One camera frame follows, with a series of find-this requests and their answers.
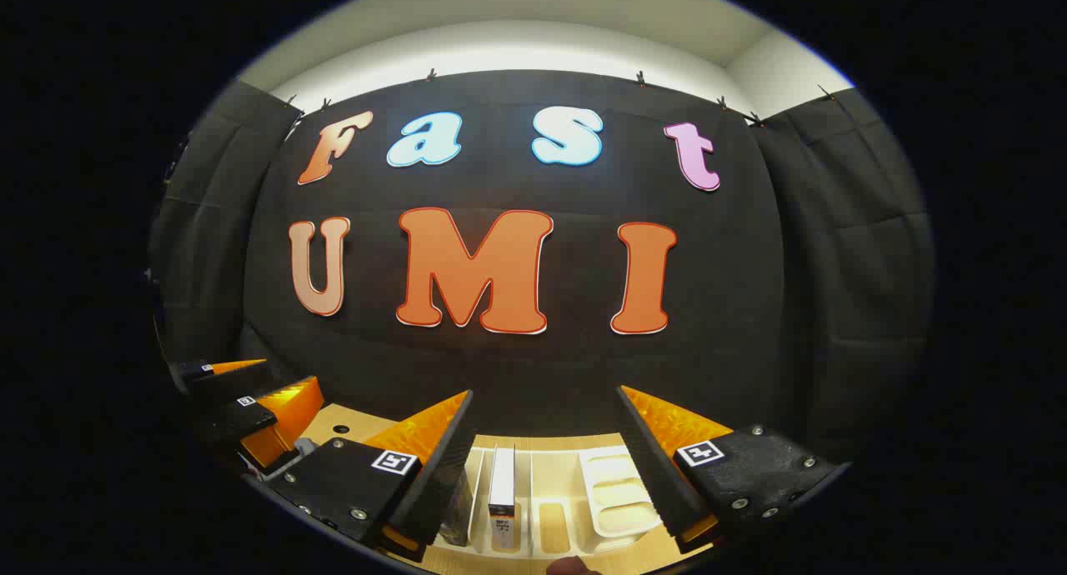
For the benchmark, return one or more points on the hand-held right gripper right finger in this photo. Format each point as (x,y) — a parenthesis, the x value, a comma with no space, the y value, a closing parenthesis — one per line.
(658,475)

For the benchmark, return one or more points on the white bookshelf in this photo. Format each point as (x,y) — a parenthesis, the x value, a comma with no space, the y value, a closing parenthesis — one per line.
(613,492)

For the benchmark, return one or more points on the row of black cloth clips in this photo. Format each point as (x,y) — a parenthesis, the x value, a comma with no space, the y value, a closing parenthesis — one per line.
(640,79)

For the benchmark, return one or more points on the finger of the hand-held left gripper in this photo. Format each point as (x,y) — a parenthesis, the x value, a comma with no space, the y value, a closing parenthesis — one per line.
(242,421)
(242,381)

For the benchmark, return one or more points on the blue cover book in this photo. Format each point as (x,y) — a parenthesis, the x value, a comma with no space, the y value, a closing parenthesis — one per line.
(502,492)

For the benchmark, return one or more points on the black backdrop cloth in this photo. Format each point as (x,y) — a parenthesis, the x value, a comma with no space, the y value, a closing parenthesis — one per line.
(533,367)

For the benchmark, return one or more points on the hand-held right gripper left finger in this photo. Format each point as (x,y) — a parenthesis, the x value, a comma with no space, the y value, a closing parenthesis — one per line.
(433,483)

